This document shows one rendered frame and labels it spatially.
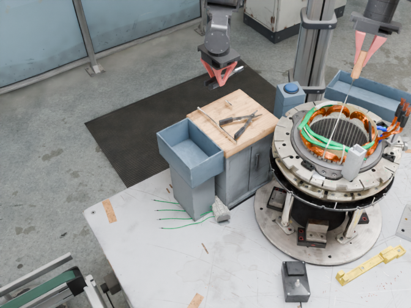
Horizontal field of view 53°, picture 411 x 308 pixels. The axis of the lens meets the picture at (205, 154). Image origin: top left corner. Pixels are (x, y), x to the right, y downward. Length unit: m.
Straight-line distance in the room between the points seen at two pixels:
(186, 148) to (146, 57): 2.25
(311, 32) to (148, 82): 1.88
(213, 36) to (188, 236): 0.61
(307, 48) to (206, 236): 0.71
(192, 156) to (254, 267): 0.36
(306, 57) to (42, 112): 2.07
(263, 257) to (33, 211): 1.56
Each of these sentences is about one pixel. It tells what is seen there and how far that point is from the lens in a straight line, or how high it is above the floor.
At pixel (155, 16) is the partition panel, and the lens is 3.36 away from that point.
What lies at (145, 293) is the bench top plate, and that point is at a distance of 1.19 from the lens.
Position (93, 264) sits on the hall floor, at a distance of 2.19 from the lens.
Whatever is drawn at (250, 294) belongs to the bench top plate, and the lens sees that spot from 1.18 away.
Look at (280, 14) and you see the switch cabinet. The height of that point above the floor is 0.26.
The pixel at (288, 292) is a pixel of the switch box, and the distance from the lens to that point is 1.14.
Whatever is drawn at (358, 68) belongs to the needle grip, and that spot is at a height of 1.32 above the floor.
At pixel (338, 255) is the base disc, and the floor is 0.80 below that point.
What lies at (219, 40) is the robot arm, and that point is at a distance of 0.94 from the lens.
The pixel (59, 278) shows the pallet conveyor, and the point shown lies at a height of 0.76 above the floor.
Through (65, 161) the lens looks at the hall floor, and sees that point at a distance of 2.67.
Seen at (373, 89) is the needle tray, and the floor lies 1.04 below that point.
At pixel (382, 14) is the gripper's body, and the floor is 1.44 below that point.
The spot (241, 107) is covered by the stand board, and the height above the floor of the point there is 1.06.
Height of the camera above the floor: 1.85
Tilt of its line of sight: 47 degrees down
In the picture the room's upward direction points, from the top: 2 degrees counter-clockwise
